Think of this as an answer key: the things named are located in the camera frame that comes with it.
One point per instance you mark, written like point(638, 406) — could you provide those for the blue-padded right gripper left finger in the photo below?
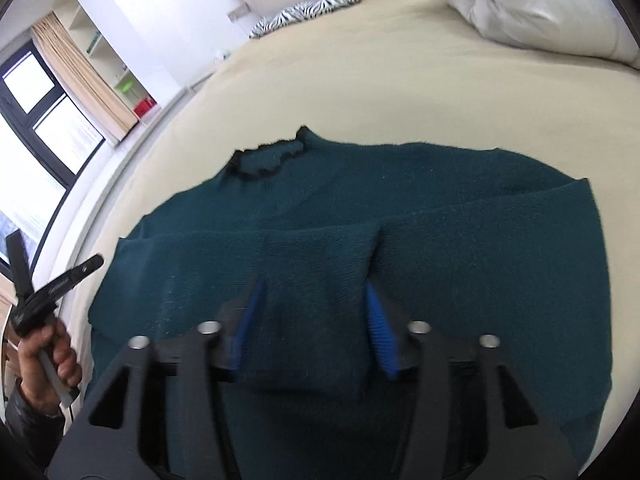
point(236, 317)

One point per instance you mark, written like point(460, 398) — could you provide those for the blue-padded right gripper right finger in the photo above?
point(387, 327)

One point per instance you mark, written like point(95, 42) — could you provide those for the dark green knit sweater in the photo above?
point(471, 242)

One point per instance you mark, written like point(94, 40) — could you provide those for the black jacket sleeve forearm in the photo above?
point(37, 430)

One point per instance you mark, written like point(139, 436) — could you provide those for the black framed window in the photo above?
point(46, 143)

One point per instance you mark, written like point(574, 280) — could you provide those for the beige curtain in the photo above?
point(77, 75)

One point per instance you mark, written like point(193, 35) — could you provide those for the red box on shelf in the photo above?
point(144, 106)

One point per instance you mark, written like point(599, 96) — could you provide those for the beige bed sheet mattress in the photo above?
point(391, 71)

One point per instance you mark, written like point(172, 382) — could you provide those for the zebra print pillow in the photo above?
point(300, 12)

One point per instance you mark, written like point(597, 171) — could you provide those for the white duvet pile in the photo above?
point(594, 28)

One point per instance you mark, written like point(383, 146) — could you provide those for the white wall shelf unit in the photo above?
point(99, 51)

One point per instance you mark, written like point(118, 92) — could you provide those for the wall socket plate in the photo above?
point(239, 12)

